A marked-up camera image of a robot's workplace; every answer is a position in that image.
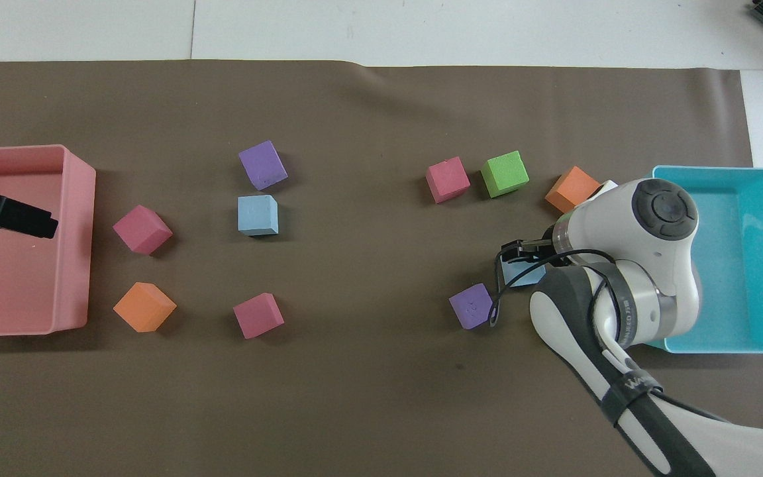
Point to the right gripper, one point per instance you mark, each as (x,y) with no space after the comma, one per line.
(528,250)

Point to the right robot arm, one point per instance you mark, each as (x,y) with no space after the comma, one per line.
(646,278)

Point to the light blue foam block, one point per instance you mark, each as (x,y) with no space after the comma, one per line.
(257,213)
(526,275)

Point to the orange foam block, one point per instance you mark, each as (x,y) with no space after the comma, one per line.
(143,306)
(571,189)

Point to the green foam block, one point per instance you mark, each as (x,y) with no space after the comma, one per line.
(505,173)

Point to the purple foam block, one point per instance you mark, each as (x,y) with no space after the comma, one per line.
(469,306)
(261,163)

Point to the pink foam block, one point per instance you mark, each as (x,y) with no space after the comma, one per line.
(447,179)
(257,315)
(141,228)

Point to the teal plastic tray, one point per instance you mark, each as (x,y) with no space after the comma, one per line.
(746,265)

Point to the pink plastic tray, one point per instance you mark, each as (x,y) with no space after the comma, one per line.
(24,291)

